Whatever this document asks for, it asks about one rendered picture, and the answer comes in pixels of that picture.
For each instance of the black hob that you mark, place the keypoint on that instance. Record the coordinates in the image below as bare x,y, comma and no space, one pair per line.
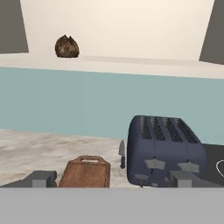
214,163

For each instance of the dark blue four-slot toaster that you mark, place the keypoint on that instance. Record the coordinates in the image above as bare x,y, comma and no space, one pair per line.
163,148

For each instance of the brown bread loaf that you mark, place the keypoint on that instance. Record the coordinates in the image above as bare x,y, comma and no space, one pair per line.
67,46

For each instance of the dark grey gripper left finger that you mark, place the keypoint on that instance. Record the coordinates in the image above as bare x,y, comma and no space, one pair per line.
40,178

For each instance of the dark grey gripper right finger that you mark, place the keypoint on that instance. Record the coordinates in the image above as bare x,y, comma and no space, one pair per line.
182,178

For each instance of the grey cabinet door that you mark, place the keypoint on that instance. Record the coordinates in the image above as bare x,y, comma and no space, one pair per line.
213,32
12,26

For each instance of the brown wooden cutting board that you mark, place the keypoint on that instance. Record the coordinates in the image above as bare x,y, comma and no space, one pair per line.
86,173

